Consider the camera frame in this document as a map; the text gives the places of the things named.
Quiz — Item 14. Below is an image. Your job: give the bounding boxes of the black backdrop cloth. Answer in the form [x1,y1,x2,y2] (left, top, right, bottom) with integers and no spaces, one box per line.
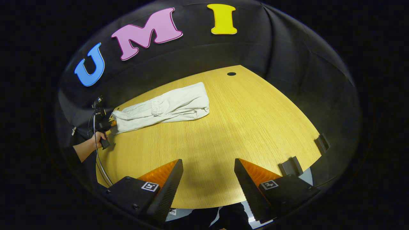
[56,0,361,192]

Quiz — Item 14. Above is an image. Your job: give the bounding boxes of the white jeans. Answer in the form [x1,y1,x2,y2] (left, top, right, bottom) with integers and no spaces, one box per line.
[112,82,210,135]

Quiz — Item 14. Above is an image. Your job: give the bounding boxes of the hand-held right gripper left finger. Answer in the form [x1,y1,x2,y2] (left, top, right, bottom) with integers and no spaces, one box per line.
[102,159,184,225]

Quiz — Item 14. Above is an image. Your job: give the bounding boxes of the thin grey cable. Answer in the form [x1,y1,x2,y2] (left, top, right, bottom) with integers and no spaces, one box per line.
[93,112,113,187]

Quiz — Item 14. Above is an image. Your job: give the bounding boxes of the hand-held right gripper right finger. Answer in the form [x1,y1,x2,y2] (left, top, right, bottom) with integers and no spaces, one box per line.
[234,158,321,224]

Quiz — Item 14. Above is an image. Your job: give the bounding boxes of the black table clamp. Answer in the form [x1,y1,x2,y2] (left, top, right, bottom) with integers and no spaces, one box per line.
[316,133,330,154]
[279,156,303,177]

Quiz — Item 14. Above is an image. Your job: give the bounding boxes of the person's dark trousers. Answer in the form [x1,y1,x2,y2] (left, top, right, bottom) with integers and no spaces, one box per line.
[172,202,253,230]

